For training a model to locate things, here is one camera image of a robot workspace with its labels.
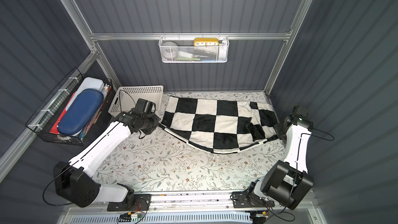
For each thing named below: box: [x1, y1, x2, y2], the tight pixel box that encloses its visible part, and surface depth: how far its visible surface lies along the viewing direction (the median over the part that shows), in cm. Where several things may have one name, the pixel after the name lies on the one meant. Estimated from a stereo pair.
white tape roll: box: [161, 41, 178, 59], surface depth 88 cm
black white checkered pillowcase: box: [159, 95, 280, 154], surface depth 104 cm
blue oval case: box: [58, 88, 105, 136], surface depth 69 cm
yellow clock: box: [193, 37, 220, 47], surface depth 89 cm
